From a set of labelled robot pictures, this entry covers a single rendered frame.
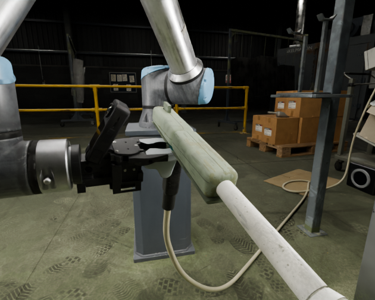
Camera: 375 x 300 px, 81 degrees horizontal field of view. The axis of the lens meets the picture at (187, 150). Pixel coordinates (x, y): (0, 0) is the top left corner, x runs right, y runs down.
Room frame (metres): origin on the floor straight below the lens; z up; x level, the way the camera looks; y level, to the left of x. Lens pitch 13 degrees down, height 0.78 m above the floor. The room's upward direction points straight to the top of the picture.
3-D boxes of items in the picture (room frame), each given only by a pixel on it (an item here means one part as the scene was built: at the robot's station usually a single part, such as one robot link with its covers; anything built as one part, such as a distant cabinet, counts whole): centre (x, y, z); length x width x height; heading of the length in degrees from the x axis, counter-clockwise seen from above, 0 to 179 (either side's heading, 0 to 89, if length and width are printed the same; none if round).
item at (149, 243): (1.09, 0.14, 0.32); 0.31 x 0.31 x 0.64; 12
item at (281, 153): (3.37, -1.66, 0.07); 1.20 x 0.80 x 0.14; 109
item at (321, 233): (1.18, -0.74, 0.00); 0.12 x 0.12 x 0.01; 12
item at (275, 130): (3.13, -1.31, 0.32); 0.38 x 0.29 x 0.36; 109
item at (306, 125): (3.25, -1.69, 0.33); 0.38 x 0.29 x 0.36; 112
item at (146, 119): (1.09, 0.14, 0.69); 0.19 x 0.19 x 0.10
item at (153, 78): (1.09, 0.13, 0.83); 0.17 x 0.15 x 0.18; 65
